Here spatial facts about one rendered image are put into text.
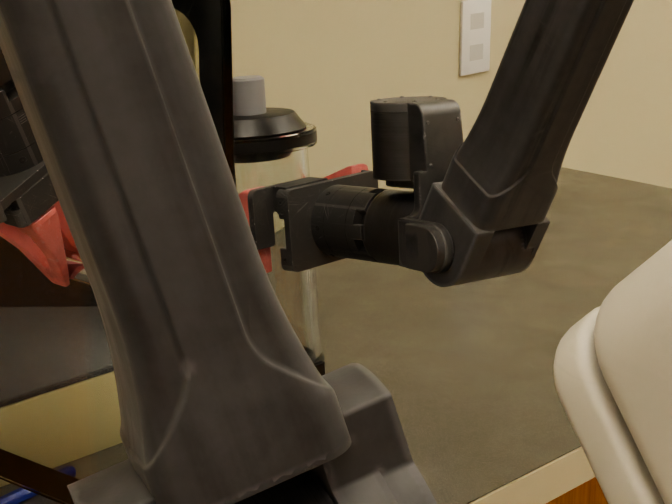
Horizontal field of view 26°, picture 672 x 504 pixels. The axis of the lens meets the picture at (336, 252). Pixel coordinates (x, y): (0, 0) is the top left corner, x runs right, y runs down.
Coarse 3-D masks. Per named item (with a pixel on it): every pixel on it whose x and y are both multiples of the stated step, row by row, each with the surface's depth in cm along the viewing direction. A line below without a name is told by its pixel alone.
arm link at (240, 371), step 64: (0, 0) 39; (64, 0) 39; (128, 0) 40; (64, 64) 40; (128, 64) 40; (192, 64) 41; (64, 128) 40; (128, 128) 40; (192, 128) 41; (64, 192) 42; (128, 192) 41; (192, 192) 41; (128, 256) 41; (192, 256) 42; (256, 256) 43; (128, 320) 42; (192, 320) 42; (256, 320) 43; (128, 384) 43; (192, 384) 42; (256, 384) 43; (320, 384) 44; (128, 448) 45; (192, 448) 42; (256, 448) 43; (320, 448) 44; (384, 448) 45
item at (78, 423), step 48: (192, 0) 89; (192, 48) 89; (0, 240) 106; (0, 288) 107; (48, 288) 103; (0, 336) 108; (48, 336) 105; (96, 336) 101; (0, 384) 109; (48, 384) 106; (96, 384) 102; (0, 432) 111; (48, 432) 107; (96, 432) 104; (48, 480) 108
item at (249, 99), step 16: (240, 80) 118; (256, 80) 118; (240, 96) 118; (256, 96) 118; (240, 112) 119; (256, 112) 119; (272, 112) 120; (288, 112) 119; (240, 128) 116; (256, 128) 116; (272, 128) 116; (288, 128) 117
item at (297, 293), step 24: (312, 144) 119; (240, 168) 116; (264, 168) 116; (288, 168) 117; (240, 192) 117; (288, 288) 119; (312, 288) 121; (288, 312) 120; (312, 312) 122; (312, 336) 122; (312, 360) 122
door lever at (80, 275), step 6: (66, 252) 95; (72, 252) 95; (66, 258) 94; (72, 258) 94; (78, 258) 93; (72, 264) 93; (78, 264) 93; (72, 270) 93; (78, 270) 93; (84, 270) 93; (72, 276) 94; (78, 276) 93; (84, 276) 93; (84, 282) 93
